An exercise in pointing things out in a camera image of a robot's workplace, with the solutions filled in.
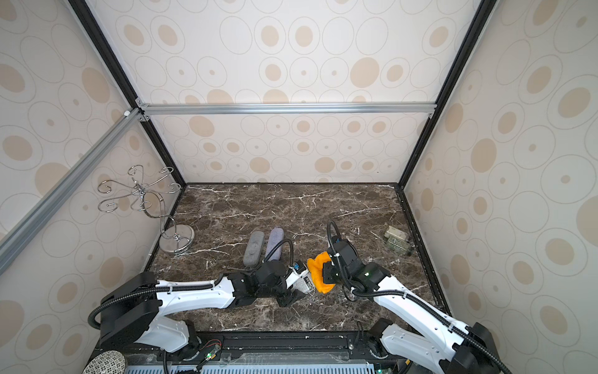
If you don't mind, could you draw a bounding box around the horizontal aluminium frame bar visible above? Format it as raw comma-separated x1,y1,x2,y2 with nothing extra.
140,102,437,115

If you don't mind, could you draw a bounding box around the chrome hook stand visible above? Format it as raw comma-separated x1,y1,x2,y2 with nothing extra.
97,165,195,256

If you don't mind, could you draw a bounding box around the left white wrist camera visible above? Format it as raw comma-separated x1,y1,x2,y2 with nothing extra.
285,261,308,290

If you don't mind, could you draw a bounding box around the grey eyeglass case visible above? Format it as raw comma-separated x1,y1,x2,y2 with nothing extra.
243,231,265,268

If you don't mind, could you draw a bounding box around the patterned round object left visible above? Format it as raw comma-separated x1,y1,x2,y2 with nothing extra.
83,351,127,374

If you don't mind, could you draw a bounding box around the orange cleaning cloth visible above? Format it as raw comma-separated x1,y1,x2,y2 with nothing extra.
307,252,335,294

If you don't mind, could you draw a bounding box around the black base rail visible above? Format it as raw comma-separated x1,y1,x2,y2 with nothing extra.
114,329,426,373

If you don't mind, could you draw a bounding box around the diagonal aluminium frame bar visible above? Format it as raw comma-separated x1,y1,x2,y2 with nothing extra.
1,108,141,272

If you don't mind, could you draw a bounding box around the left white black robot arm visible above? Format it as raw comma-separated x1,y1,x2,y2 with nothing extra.
87,254,313,353

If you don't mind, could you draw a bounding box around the lavender eyeglass case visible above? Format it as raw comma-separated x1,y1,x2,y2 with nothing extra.
266,227,284,261

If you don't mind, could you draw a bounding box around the green clear box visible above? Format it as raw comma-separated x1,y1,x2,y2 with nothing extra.
384,226,413,256

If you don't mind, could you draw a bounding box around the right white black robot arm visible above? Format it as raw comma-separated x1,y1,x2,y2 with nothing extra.
326,221,510,373

